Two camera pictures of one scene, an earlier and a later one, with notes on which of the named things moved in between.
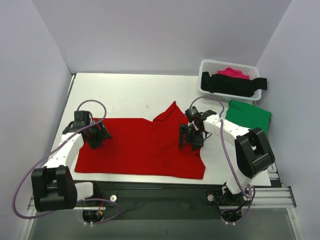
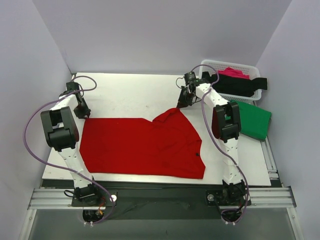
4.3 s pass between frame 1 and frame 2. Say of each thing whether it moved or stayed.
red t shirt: stayed
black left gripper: moved
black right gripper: moved
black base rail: stayed
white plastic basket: stayed
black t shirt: stayed
